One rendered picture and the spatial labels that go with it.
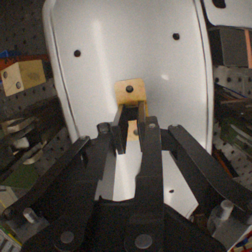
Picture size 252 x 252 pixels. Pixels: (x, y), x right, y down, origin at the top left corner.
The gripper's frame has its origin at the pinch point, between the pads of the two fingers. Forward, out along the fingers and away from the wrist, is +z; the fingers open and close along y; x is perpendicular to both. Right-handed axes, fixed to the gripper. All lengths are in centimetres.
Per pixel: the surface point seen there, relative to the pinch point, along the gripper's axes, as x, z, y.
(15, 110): -1, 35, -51
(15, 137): 1.6, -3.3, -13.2
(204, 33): 9.4, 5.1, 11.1
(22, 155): -0.9, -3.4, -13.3
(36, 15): 32, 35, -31
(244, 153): -6.6, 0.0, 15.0
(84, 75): 5.8, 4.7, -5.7
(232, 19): 11.8, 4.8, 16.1
